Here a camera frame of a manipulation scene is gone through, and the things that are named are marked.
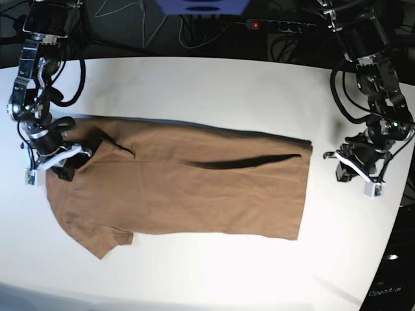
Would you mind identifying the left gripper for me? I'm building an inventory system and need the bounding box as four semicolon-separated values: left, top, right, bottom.
336;135;394;182

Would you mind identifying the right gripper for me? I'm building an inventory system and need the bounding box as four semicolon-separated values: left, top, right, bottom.
27;126;102;182

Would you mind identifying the brown T-shirt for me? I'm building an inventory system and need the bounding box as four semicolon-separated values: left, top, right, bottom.
45;119;313;259

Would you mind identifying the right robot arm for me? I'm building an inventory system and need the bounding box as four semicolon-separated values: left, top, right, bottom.
7;1;99;186

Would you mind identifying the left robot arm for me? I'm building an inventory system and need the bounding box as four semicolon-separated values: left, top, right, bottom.
317;1;414;183

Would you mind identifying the black power strip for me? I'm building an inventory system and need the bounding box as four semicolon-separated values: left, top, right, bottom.
244;19;318;34

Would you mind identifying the blue box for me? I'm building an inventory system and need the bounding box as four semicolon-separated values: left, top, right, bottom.
156;0;249;15

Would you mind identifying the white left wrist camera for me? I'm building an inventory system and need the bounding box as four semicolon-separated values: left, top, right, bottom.
364;181;386;198

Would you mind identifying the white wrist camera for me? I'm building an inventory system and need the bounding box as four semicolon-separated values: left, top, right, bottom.
24;168;44;187
364;181;386;198

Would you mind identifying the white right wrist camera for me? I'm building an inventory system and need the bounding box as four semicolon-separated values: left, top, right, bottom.
24;168;44;187

